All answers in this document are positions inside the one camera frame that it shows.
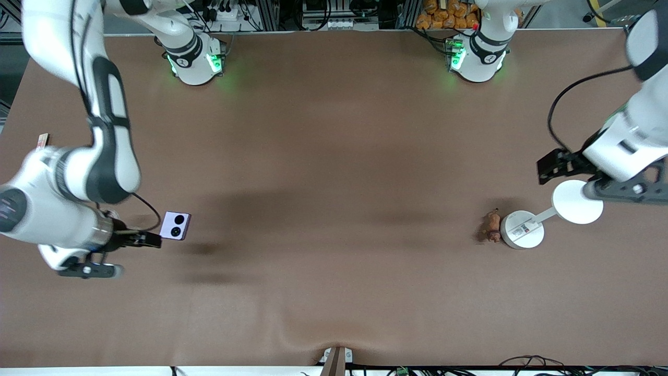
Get white box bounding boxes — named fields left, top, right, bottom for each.
left=159, top=211, right=192, bottom=241

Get brown lion statue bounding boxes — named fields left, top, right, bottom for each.
left=483, top=208, right=503, bottom=243

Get white round desk lamp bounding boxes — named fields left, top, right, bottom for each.
left=500, top=180, right=604, bottom=250

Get orange plush toy pile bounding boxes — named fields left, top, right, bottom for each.
left=416, top=0, right=479, bottom=30

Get brown table cover sheet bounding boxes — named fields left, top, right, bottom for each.
left=0, top=29, right=668, bottom=369

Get white power strip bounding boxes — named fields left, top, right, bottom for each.
left=208, top=7, right=255, bottom=22

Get metal table edge bracket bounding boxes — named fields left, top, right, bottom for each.
left=319, top=346, right=353, bottom=376

